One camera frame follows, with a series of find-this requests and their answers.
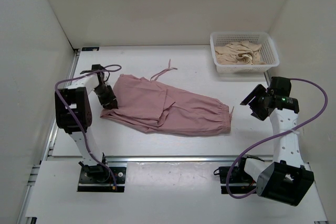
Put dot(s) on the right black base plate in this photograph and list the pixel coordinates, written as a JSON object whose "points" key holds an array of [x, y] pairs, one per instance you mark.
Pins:
{"points": [[239, 181]]}

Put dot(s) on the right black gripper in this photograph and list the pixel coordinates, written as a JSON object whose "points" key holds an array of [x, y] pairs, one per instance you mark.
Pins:
{"points": [[259, 91]]}

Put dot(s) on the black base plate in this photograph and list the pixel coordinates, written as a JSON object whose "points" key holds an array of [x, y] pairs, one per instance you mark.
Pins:
{"points": [[99, 180], [239, 181]]}

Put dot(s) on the pink trousers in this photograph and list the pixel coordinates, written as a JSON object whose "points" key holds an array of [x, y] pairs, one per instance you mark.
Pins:
{"points": [[150, 106]]}

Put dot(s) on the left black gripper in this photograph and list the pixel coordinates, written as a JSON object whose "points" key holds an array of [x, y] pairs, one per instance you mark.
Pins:
{"points": [[106, 102]]}

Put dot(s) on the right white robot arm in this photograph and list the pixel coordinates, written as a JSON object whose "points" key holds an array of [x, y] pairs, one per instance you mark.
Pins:
{"points": [[285, 179]]}

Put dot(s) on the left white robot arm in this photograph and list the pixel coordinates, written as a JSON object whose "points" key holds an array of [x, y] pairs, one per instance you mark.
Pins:
{"points": [[74, 115]]}

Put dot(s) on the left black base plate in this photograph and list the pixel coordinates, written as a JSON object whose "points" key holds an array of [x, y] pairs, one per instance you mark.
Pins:
{"points": [[99, 180]]}

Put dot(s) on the white plastic basket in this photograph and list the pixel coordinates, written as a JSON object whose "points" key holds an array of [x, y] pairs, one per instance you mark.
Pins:
{"points": [[268, 51]]}

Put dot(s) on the aluminium front rail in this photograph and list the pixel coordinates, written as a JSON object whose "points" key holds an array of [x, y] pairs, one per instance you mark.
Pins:
{"points": [[173, 159]]}

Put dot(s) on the beige trousers in basket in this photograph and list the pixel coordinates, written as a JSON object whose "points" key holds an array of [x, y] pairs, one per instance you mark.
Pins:
{"points": [[239, 53]]}

